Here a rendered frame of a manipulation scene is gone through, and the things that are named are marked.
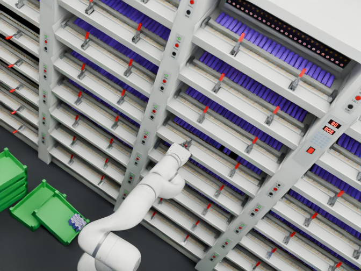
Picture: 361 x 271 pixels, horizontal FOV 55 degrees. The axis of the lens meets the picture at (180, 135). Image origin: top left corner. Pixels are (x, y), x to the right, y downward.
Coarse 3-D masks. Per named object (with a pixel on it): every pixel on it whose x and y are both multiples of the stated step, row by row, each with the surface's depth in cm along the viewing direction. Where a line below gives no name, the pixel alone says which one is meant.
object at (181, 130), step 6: (174, 126) 182; (180, 132) 183; (186, 132) 182; (192, 138) 181; (198, 138) 181; (204, 144) 180; (204, 150) 180; (210, 150) 180; (216, 150) 179; (222, 156) 178; (228, 156) 179; (234, 162) 178; (240, 168) 178; (246, 168) 177; (252, 174) 176; (258, 180) 177
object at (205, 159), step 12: (168, 120) 183; (156, 132) 184; (168, 132) 183; (192, 144) 182; (192, 156) 181; (204, 156) 180; (216, 156) 180; (216, 168) 178; (228, 168) 178; (228, 180) 178; (240, 180) 176; (252, 180) 177; (264, 180) 177; (252, 192) 174
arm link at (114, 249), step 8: (104, 240) 115; (112, 240) 116; (120, 240) 118; (104, 248) 114; (112, 248) 114; (120, 248) 115; (128, 248) 116; (136, 248) 119; (96, 256) 115; (104, 256) 114; (112, 256) 114; (120, 256) 114; (128, 256) 115; (136, 256) 116; (96, 264) 128; (104, 264) 116; (112, 264) 114; (120, 264) 114; (128, 264) 114; (136, 264) 116
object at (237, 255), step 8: (232, 248) 214; (240, 248) 215; (232, 256) 215; (240, 256) 215; (248, 256) 216; (256, 256) 215; (240, 264) 213; (248, 264) 214; (256, 264) 209; (264, 264) 213
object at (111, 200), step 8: (56, 160) 258; (64, 168) 259; (80, 176) 255; (88, 184) 255; (104, 192) 253; (112, 200) 251; (144, 224) 249; (160, 232) 245; (168, 240) 245; (176, 248) 246; (184, 248) 243; (192, 256) 241
